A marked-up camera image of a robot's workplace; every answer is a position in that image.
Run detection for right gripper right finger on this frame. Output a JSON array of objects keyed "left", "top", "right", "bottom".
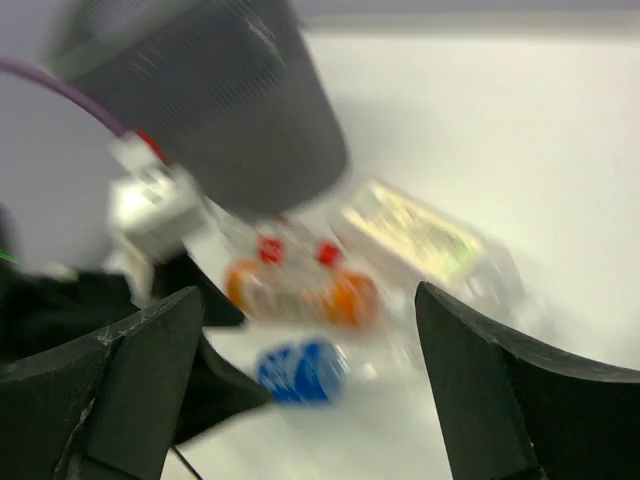
[{"left": 415, "top": 282, "right": 639, "bottom": 479}]

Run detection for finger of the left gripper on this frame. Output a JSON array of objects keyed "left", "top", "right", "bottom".
[{"left": 173, "top": 334, "right": 272, "bottom": 445}]

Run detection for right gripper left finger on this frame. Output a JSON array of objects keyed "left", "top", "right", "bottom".
[{"left": 1, "top": 287, "right": 202, "bottom": 479}]

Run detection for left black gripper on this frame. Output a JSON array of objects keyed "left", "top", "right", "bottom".
[{"left": 1, "top": 208, "right": 245, "bottom": 364}]

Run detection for blue-label water bottle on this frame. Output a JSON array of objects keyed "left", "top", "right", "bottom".
[{"left": 254, "top": 299, "right": 419, "bottom": 409}]

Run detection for grey mesh waste bin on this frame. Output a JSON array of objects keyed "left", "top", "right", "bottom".
[{"left": 45, "top": 1, "right": 348, "bottom": 217}]

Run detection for small red-label cola bottle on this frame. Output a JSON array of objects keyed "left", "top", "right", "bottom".
[{"left": 256, "top": 217, "right": 344, "bottom": 269}]

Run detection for orange juice bottle white cap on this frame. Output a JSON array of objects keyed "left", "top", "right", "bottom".
[{"left": 225, "top": 258, "right": 380, "bottom": 329}]

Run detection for large clear beige-label bottle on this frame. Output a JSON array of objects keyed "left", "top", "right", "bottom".
[{"left": 330, "top": 179, "right": 523, "bottom": 316}]

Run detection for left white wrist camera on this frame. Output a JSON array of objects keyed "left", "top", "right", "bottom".
[{"left": 107, "top": 132, "right": 208, "bottom": 263}]

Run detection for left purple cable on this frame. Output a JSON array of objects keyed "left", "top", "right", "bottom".
[{"left": 0, "top": 57, "right": 131, "bottom": 139}]

